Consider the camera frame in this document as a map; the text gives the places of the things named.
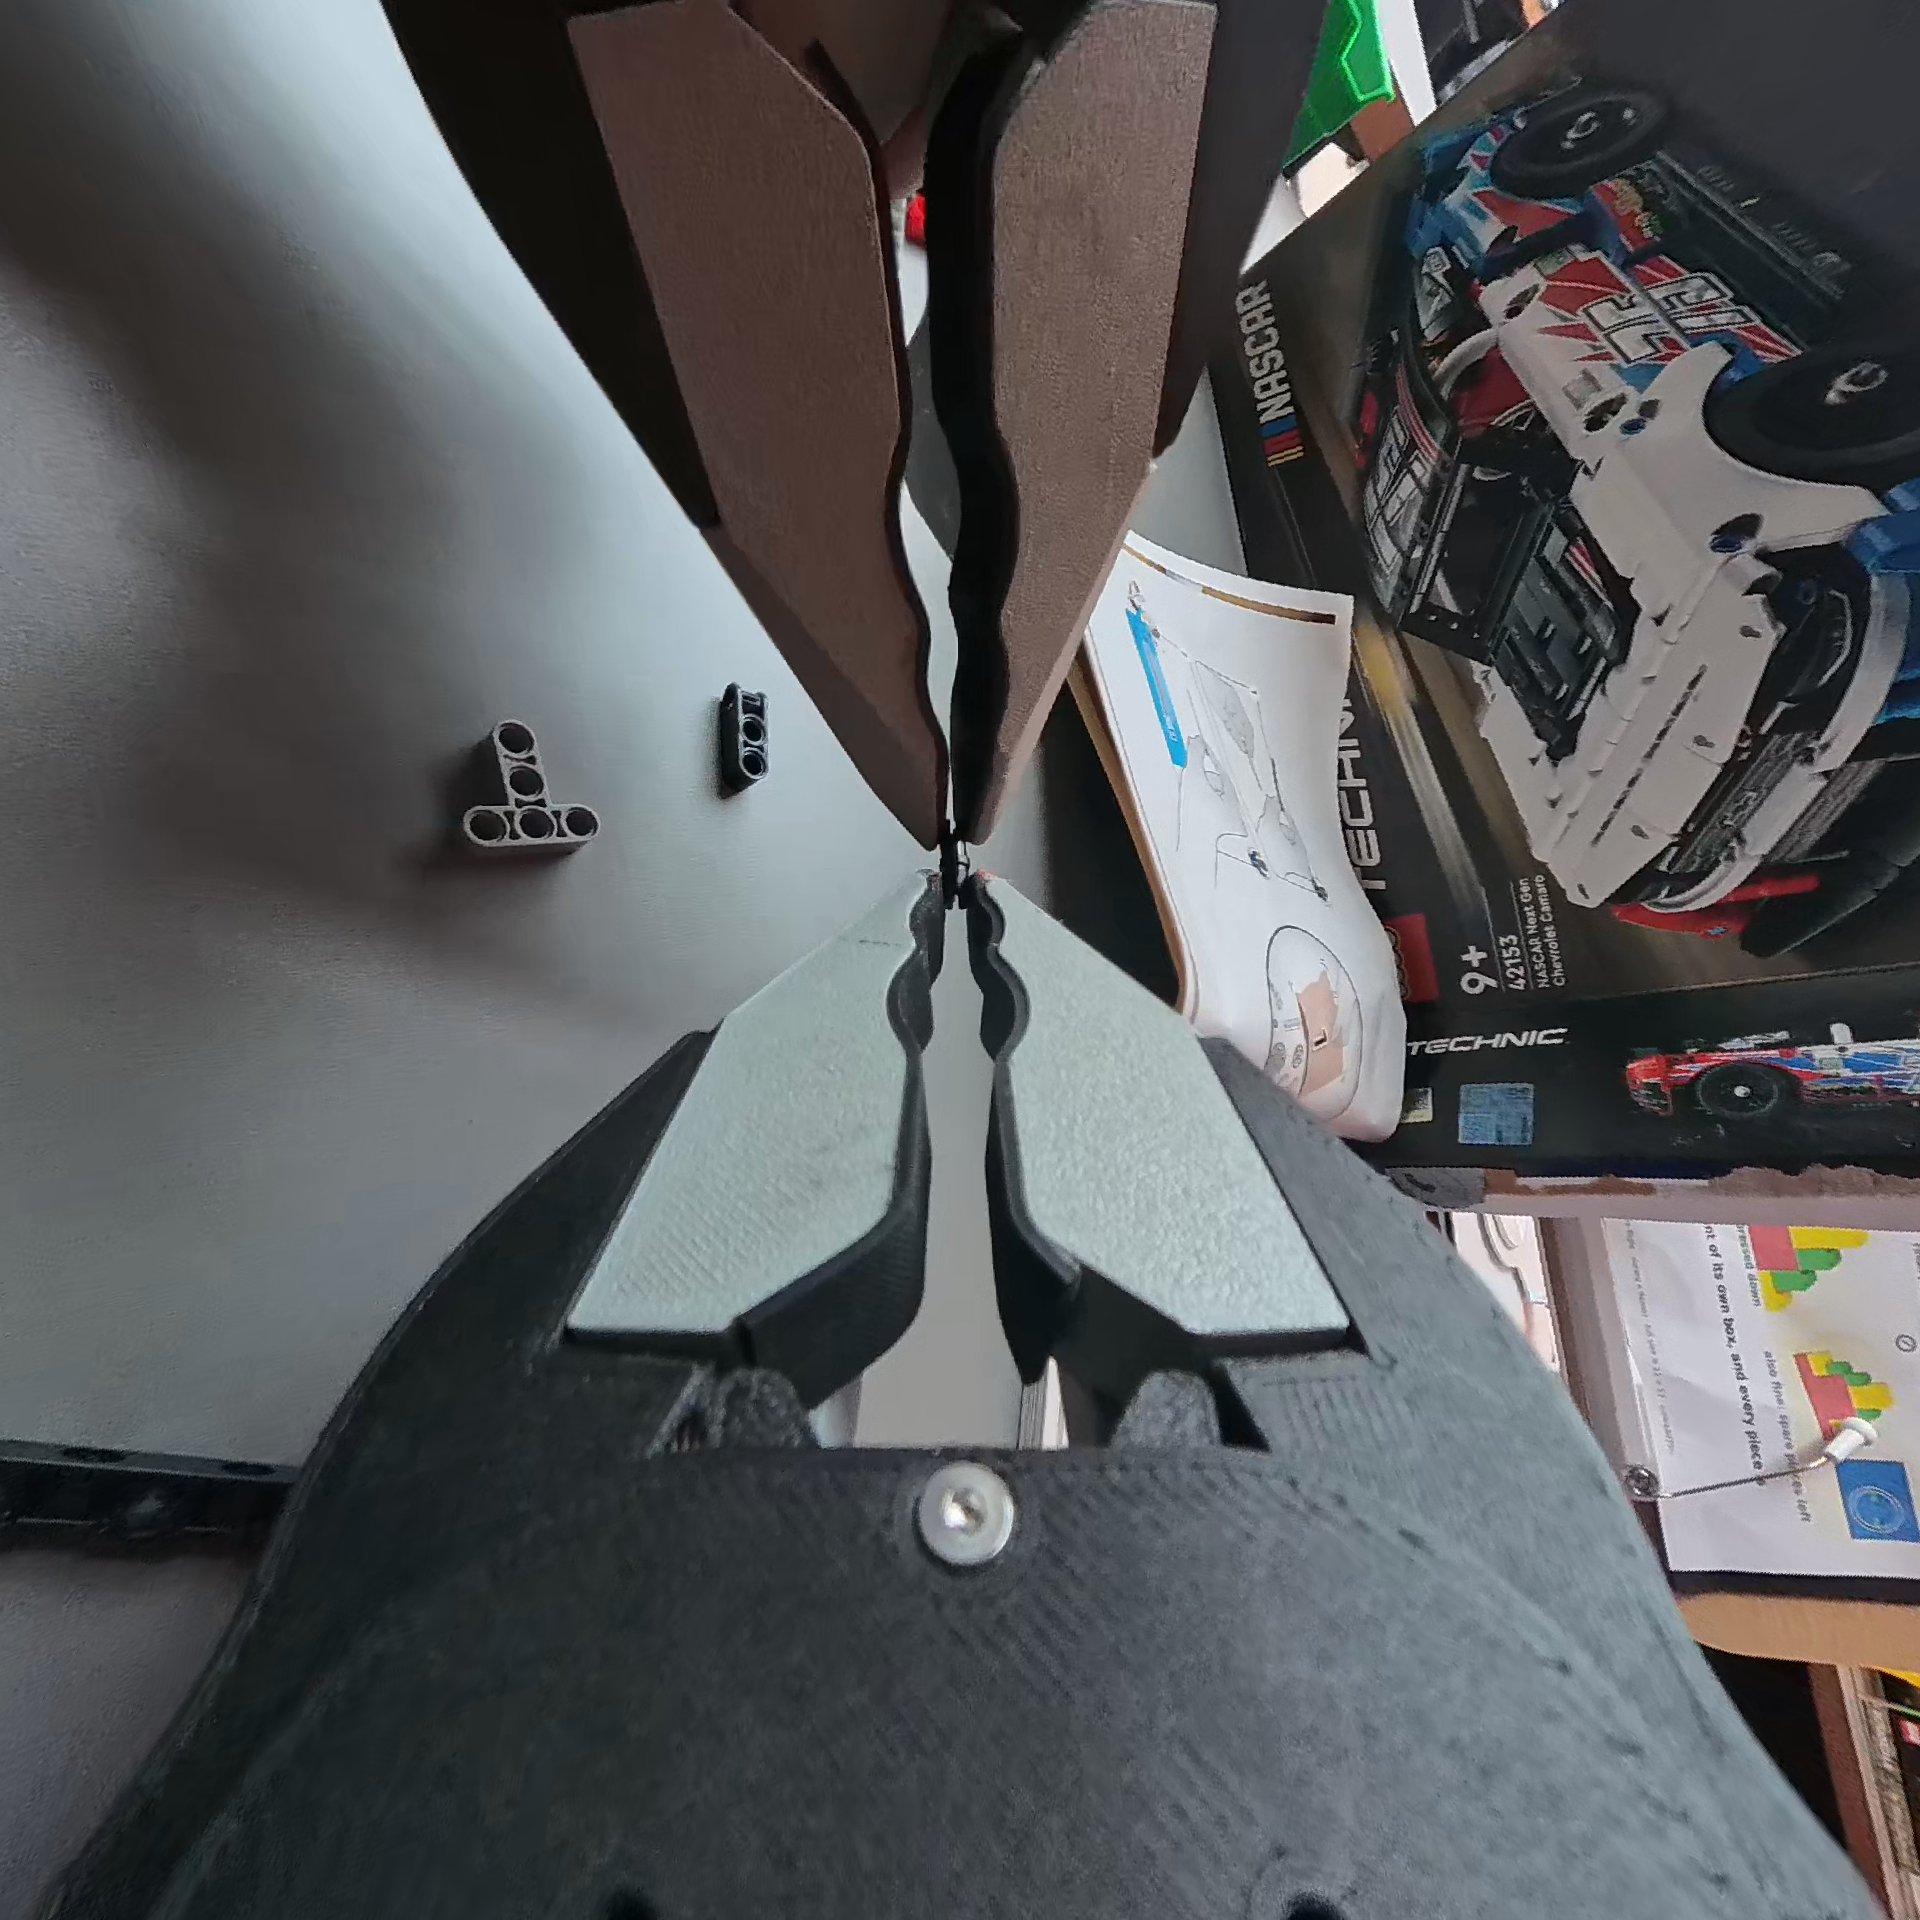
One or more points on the small black lego beam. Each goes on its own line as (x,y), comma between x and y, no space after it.
(744,743)

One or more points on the black rectangular lego frame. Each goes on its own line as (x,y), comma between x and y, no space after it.
(118,1508)

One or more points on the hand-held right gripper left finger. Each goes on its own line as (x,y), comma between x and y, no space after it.
(750,1172)

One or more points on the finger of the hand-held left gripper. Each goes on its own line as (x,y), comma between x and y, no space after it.
(1094,300)
(750,300)

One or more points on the black lego pin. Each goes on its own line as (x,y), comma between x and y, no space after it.
(954,863)

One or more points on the grey T-shaped lego beam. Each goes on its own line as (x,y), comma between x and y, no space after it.
(524,788)

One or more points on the brown cardboard box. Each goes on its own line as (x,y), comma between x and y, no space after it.
(1798,1621)

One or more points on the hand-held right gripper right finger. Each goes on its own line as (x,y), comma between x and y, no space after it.
(1141,1172)

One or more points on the lego set box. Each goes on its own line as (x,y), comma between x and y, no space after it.
(1651,600)

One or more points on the lego instruction booklet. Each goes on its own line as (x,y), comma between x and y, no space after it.
(1243,781)

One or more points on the green plastic bin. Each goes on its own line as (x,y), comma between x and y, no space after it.
(1342,77)

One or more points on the printed paper sheet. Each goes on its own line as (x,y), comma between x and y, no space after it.
(1723,1349)

